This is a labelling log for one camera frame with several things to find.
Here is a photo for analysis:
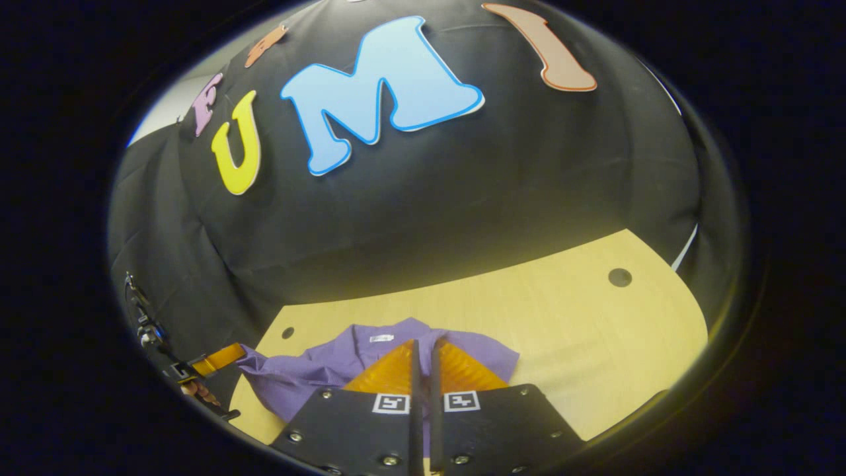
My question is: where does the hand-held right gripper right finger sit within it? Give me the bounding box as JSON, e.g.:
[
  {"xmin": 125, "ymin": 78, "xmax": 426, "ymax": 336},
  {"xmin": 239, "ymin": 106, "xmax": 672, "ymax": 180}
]
[{"xmin": 430, "ymin": 339, "xmax": 586, "ymax": 476}]

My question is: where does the purple knit shirt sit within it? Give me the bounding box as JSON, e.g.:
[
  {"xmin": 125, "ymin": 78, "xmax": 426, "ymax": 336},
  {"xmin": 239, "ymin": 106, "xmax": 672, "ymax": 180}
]
[{"xmin": 237, "ymin": 317, "xmax": 521, "ymax": 424}]

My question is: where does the black backdrop cloth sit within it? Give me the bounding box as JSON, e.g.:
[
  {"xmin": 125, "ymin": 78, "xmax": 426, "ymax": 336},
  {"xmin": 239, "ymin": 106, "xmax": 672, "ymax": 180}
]
[{"xmin": 109, "ymin": 0, "xmax": 748, "ymax": 371}]

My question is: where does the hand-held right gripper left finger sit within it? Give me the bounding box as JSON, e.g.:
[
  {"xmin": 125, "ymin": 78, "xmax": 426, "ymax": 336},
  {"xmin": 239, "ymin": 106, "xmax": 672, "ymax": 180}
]
[{"xmin": 271, "ymin": 339, "xmax": 424, "ymax": 476}]

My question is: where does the white cable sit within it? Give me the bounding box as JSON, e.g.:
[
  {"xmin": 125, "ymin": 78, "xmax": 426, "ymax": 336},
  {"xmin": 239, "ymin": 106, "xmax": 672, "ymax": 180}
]
[{"xmin": 671, "ymin": 223, "xmax": 699, "ymax": 273}]

